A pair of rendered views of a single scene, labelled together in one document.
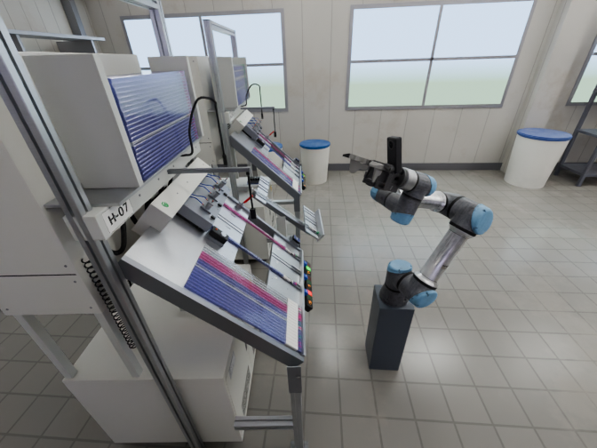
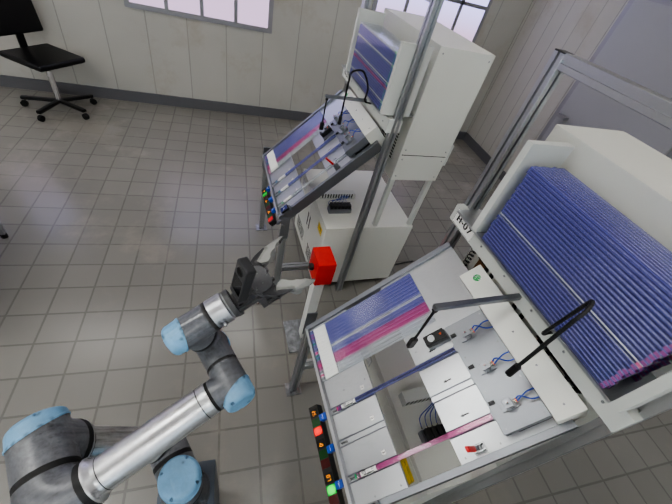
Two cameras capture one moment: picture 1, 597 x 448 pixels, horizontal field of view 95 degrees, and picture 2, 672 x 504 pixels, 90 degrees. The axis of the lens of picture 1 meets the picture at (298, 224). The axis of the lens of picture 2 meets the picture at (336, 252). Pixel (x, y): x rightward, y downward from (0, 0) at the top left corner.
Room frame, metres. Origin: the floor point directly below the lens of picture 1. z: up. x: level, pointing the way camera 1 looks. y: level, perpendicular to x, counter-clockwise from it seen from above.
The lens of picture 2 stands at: (1.37, -0.39, 2.01)
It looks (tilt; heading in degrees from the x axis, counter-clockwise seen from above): 43 degrees down; 151
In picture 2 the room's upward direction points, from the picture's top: 17 degrees clockwise
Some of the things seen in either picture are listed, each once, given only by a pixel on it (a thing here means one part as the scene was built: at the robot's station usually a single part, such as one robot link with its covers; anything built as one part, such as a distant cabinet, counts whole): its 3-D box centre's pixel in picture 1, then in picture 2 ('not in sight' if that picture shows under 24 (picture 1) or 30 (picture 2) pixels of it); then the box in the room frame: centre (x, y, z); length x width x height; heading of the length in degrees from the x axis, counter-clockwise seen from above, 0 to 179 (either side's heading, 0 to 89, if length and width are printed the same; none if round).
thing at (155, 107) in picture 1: (149, 117); (581, 266); (1.02, 0.51, 1.52); 0.51 x 0.13 x 0.27; 179
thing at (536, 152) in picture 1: (533, 158); not in sight; (3.78, -3.39, 0.36); 0.62 x 0.59 x 0.72; 175
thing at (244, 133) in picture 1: (252, 187); not in sight; (2.43, 0.42, 0.65); 1.01 x 0.73 x 1.29; 89
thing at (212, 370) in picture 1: (190, 348); (426, 410); (0.97, 0.63, 0.31); 0.70 x 0.65 x 0.62; 179
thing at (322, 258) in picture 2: not in sight; (312, 300); (0.24, 0.18, 0.39); 0.24 x 0.24 x 0.78; 89
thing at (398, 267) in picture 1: (399, 274); (180, 479); (1.07, -0.51, 0.72); 0.13 x 0.12 x 0.14; 21
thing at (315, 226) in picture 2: not in sight; (334, 193); (-0.47, 0.48, 0.66); 1.01 x 0.73 x 1.31; 89
